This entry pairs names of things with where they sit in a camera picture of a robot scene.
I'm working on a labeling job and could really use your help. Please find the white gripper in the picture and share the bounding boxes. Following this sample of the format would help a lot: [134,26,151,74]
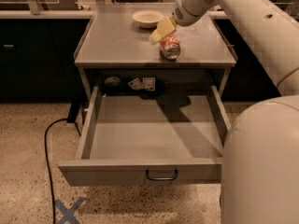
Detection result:
[149,0,217,45]

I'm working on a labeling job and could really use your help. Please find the black cable on left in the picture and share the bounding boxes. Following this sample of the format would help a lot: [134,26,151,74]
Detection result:
[43,118,82,224]

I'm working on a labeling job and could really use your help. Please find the round grey knob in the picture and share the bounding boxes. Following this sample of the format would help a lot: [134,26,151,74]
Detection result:
[104,77,121,89]

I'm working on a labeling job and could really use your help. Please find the black drawer handle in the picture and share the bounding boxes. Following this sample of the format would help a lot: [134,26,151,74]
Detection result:
[146,169,178,181]

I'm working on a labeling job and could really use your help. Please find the white label tag left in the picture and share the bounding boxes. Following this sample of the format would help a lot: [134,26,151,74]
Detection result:
[128,78,143,91]

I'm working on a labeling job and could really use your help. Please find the blue tape cross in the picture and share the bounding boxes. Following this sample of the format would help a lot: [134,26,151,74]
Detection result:
[55,197,85,224]

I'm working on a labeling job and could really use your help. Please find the white label tag right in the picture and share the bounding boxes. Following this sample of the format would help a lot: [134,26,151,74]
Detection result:
[143,77,155,91]

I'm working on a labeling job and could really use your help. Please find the open grey top drawer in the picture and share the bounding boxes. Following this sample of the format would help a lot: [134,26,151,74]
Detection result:
[58,86,230,186]

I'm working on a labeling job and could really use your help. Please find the white label tag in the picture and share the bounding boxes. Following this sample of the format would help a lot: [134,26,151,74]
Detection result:
[143,77,155,91]
[128,78,143,91]

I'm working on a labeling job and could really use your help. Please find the white bowl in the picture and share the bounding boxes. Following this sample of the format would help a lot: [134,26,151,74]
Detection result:
[132,9,164,29]

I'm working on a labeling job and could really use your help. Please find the red coke can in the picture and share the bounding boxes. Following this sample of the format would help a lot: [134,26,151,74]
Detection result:
[160,35,180,60]

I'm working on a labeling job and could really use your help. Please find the dark lower counter cabinets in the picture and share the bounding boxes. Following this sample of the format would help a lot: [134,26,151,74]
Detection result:
[0,20,279,103]

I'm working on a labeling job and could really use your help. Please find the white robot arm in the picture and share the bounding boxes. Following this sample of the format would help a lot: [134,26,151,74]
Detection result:
[149,0,299,224]

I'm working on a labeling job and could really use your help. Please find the grey metal cabinet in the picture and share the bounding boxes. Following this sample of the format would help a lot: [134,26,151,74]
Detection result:
[75,4,236,96]

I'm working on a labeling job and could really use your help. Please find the white counter rail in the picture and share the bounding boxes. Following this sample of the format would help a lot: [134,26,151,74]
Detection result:
[0,9,228,21]

